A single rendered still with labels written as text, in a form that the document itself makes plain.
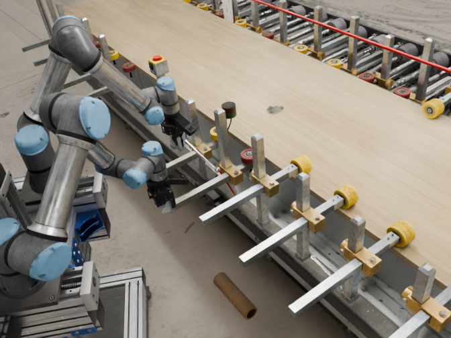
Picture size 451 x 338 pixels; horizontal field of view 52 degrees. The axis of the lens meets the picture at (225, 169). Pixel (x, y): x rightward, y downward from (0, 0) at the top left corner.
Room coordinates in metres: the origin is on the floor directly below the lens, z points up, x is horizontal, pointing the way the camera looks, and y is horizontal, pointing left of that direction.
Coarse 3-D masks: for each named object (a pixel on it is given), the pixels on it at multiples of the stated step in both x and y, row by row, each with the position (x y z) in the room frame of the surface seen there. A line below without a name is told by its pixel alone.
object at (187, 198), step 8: (240, 168) 1.62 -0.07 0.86; (248, 168) 1.63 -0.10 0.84; (224, 176) 1.58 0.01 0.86; (208, 184) 1.54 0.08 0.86; (216, 184) 1.55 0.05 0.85; (192, 192) 1.50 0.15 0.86; (200, 192) 1.50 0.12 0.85; (176, 200) 1.47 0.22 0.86; (184, 200) 1.46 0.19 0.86; (192, 200) 1.48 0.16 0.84; (176, 208) 1.44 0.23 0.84
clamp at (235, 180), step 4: (220, 164) 1.66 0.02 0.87; (232, 164) 1.64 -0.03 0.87; (220, 168) 1.64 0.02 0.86; (224, 168) 1.62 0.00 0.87; (228, 168) 1.62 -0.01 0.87; (232, 168) 1.61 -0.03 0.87; (236, 168) 1.61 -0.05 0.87; (224, 172) 1.62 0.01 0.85; (228, 172) 1.59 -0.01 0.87; (232, 172) 1.59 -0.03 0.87; (240, 172) 1.58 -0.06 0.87; (232, 176) 1.56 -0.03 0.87; (236, 176) 1.56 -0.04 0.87; (240, 176) 1.57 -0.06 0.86; (232, 180) 1.56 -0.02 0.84; (236, 180) 1.56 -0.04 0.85; (240, 180) 1.57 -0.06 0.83; (236, 184) 1.56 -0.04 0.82
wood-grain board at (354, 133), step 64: (128, 0) 3.99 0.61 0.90; (192, 64) 2.63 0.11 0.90; (256, 64) 2.52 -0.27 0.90; (320, 64) 2.41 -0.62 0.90; (256, 128) 1.86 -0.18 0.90; (320, 128) 1.79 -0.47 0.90; (384, 128) 1.72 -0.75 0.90; (448, 128) 1.65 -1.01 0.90; (320, 192) 1.35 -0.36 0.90; (384, 192) 1.30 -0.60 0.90; (448, 192) 1.25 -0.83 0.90; (448, 256) 0.96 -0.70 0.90
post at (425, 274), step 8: (424, 264) 0.79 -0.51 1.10; (424, 272) 0.77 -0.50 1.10; (432, 272) 0.77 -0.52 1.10; (416, 280) 0.78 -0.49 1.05; (424, 280) 0.76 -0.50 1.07; (432, 280) 0.77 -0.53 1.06; (416, 288) 0.78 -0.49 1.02; (424, 288) 0.76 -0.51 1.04; (416, 296) 0.77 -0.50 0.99; (424, 296) 0.76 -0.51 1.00; (408, 312) 0.78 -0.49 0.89; (408, 320) 0.78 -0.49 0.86; (416, 336) 0.77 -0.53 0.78
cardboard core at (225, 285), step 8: (216, 280) 1.64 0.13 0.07; (224, 280) 1.62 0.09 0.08; (224, 288) 1.58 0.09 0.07; (232, 288) 1.56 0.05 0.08; (232, 296) 1.52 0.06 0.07; (240, 296) 1.50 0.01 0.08; (240, 304) 1.46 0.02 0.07; (248, 304) 1.45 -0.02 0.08; (240, 312) 1.44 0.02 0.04; (248, 312) 1.41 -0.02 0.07; (256, 312) 1.44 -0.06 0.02
